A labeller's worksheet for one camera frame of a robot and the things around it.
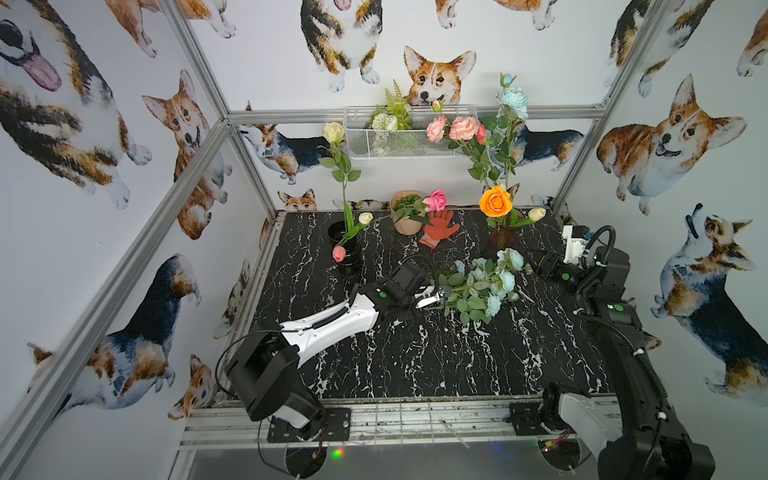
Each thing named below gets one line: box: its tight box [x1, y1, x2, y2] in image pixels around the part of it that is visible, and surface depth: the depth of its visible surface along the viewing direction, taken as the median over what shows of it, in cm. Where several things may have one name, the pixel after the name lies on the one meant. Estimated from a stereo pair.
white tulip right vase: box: [509, 207, 547, 228], surface depth 83 cm
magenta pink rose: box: [392, 189, 448, 226], surface depth 71 cm
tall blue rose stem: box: [495, 73, 529, 189], surface depth 75 cm
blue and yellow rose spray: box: [438, 257, 500, 290], surface depth 87 cm
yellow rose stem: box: [319, 121, 362, 232], surface depth 93 cm
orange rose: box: [479, 186, 513, 218], surface depth 76 cm
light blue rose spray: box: [441, 278, 519, 325], surface depth 85 cm
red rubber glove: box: [419, 208, 461, 250], surface depth 118 cm
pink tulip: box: [332, 246, 347, 263], surface depth 80 cm
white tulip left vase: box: [337, 202, 373, 247], surface depth 88 cm
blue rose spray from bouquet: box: [485, 247, 533, 301], surface depth 84 cm
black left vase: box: [327, 220, 361, 274], surface depth 99 cm
